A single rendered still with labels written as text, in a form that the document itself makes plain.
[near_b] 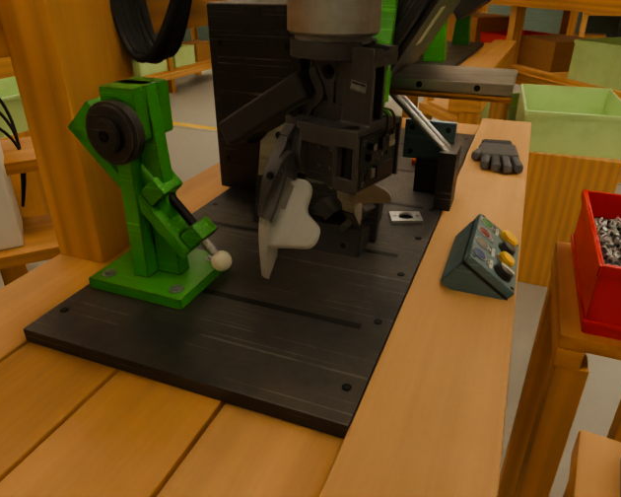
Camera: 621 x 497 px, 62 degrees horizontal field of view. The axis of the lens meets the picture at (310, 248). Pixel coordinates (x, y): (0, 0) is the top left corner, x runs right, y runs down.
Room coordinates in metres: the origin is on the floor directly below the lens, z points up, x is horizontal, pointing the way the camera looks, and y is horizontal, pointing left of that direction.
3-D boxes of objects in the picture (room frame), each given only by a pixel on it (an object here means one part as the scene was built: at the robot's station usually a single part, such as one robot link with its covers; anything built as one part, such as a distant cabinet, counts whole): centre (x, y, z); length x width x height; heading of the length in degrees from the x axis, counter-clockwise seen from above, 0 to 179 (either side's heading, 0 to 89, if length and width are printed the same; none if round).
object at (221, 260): (0.61, 0.13, 0.96); 0.06 x 0.03 x 0.06; 68
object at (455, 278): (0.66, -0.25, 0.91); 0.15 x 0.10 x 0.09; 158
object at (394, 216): (0.83, -0.17, 0.90); 0.06 x 0.04 x 0.01; 90
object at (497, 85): (0.99, -0.17, 1.11); 0.39 x 0.16 x 0.03; 68
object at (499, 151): (1.16, -0.43, 0.91); 0.20 x 0.11 x 0.03; 166
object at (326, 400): (0.95, -0.05, 0.89); 1.10 x 0.42 x 0.02; 158
